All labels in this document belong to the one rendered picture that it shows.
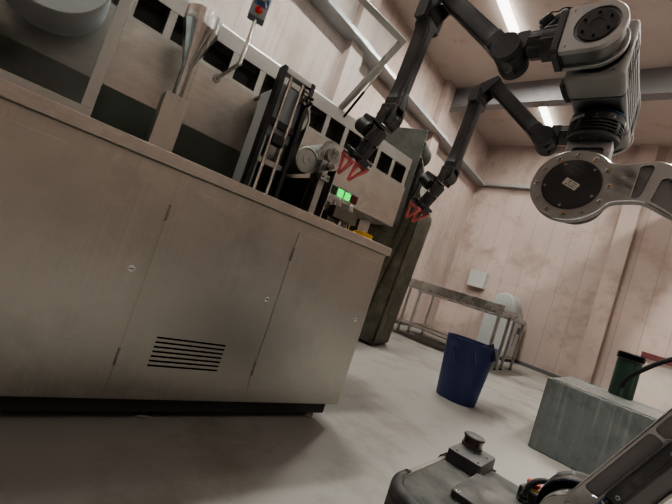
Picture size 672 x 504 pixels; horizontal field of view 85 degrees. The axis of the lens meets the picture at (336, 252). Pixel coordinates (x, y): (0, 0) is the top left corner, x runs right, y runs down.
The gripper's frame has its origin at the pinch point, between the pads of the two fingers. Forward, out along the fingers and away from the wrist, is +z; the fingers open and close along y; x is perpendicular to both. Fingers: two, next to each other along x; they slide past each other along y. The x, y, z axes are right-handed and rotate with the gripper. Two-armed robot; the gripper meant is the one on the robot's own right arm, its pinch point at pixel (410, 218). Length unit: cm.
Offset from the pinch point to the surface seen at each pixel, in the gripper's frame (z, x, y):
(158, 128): 33, -53, 92
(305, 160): 12, -45, 32
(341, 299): 46.5, 9.6, 11.2
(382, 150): -14, -83, -44
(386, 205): 12, -64, -63
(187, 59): 7, -69, 90
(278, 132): 7, -41, 56
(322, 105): -12, -93, 9
